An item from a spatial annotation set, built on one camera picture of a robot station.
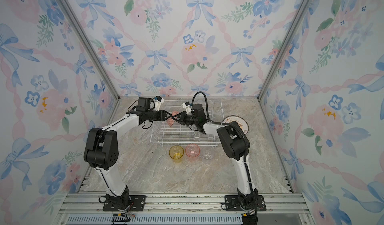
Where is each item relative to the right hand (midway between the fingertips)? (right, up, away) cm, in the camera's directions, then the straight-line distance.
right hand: (171, 117), depth 92 cm
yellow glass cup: (+3, -21, -2) cm, 21 cm away
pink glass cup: (+13, -20, -2) cm, 24 cm away
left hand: (-1, +2, +1) cm, 3 cm away
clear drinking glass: (+22, -22, -2) cm, 32 cm away
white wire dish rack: (-1, -10, +8) cm, 13 cm away
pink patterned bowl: (-1, -2, 0) cm, 2 cm away
